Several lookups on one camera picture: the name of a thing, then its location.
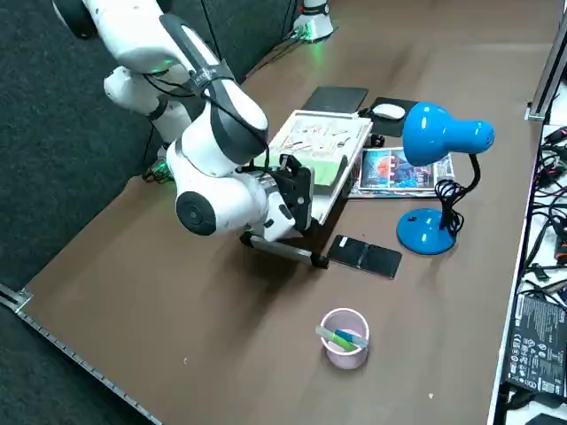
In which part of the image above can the black labelled power brick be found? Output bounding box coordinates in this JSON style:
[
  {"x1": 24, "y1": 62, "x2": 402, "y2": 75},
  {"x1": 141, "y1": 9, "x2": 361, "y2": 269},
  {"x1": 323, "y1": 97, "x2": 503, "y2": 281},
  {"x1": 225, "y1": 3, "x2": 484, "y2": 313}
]
[{"x1": 501, "y1": 290, "x2": 567, "y2": 398}]

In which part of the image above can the grey laptop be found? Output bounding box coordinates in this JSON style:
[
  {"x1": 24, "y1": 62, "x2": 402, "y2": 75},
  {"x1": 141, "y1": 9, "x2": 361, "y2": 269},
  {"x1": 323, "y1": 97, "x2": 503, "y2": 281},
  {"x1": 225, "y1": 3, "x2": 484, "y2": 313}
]
[{"x1": 303, "y1": 86, "x2": 369, "y2": 118}]

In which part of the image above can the black lamp power cable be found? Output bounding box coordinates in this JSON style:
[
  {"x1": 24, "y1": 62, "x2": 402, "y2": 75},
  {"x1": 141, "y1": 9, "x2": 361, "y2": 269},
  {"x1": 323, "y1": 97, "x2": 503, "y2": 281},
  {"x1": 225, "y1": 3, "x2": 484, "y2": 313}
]
[{"x1": 433, "y1": 176, "x2": 466, "y2": 236}]

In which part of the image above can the black folding phone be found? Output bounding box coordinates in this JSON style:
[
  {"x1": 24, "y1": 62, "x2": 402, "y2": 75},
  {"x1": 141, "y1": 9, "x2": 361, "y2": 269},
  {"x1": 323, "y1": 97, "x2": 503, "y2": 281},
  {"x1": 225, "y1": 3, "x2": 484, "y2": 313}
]
[{"x1": 326, "y1": 234, "x2": 403, "y2": 281}]

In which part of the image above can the black mouse pad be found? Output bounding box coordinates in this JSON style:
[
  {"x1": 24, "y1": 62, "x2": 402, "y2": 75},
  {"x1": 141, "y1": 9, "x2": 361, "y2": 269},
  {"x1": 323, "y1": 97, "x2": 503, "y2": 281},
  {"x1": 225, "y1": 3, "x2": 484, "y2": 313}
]
[{"x1": 361, "y1": 97, "x2": 421, "y2": 139}]

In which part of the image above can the aluminium table edge rail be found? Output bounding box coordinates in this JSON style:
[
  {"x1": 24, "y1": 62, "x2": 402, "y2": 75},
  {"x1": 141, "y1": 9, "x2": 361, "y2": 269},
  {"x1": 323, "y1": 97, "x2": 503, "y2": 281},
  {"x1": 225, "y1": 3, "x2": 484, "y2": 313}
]
[{"x1": 0, "y1": 282, "x2": 163, "y2": 425}]

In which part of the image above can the aluminium camera post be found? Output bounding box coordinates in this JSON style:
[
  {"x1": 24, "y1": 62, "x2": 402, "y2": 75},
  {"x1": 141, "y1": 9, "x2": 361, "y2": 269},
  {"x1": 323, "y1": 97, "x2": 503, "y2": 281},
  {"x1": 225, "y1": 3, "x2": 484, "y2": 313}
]
[{"x1": 524, "y1": 30, "x2": 567, "y2": 121}]

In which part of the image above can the white folding reading stand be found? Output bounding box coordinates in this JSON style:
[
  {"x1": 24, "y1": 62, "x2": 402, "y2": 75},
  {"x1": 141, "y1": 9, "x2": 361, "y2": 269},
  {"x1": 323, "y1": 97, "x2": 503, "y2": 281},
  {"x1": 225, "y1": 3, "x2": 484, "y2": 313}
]
[{"x1": 238, "y1": 108, "x2": 387, "y2": 271}]

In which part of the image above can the pink pen cup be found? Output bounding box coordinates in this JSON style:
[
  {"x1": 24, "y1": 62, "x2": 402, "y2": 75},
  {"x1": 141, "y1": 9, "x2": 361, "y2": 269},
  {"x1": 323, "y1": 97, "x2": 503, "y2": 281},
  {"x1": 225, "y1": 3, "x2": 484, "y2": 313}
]
[{"x1": 319, "y1": 308, "x2": 371, "y2": 371}]

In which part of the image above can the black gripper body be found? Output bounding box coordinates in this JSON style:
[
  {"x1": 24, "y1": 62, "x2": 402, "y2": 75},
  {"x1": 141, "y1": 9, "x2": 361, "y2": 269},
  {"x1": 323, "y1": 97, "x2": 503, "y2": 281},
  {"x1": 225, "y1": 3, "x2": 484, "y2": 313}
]
[{"x1": 272, "y1": 166, "x2": 312, "y2": 210}]

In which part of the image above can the blue desk lamp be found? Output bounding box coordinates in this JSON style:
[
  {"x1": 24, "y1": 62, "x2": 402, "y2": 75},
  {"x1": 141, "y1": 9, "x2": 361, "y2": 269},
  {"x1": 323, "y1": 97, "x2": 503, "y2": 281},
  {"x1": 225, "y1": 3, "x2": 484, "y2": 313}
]
[{"x1": 395, "y1": 100, "x2": 496, "y2": 257}]

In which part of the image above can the white computer mouse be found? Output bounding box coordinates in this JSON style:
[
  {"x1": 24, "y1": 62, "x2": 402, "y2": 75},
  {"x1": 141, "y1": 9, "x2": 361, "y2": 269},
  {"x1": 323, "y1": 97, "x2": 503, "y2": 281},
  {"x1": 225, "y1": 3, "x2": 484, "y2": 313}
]
[{"x1": 370, "y1": 103, "x2": 406, "y2": 120}]

